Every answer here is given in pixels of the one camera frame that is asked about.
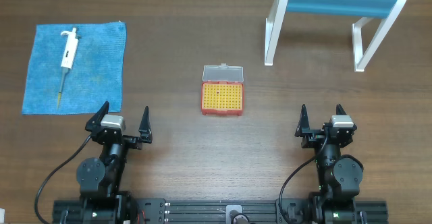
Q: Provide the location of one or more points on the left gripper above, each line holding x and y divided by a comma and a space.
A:
111, 138

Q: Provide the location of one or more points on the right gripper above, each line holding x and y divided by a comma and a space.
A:
337, 136

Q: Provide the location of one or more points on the white pipette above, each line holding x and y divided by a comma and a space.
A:
69, 52

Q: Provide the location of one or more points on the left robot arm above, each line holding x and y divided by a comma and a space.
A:
89, 176

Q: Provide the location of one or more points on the blue cloth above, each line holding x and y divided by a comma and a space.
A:
98, 69

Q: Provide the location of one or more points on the red and yellow tip box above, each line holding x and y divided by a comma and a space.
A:
221, 99

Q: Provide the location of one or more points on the white and blue stand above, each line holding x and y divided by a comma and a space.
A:
337, 1

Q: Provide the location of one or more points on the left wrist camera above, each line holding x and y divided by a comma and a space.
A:
113, 122

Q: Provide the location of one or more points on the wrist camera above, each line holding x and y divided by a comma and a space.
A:
341, 121
113, 122

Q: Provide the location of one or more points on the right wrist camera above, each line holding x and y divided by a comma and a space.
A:
341, 121

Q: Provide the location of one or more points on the mounting rail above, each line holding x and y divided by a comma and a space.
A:
195, 212

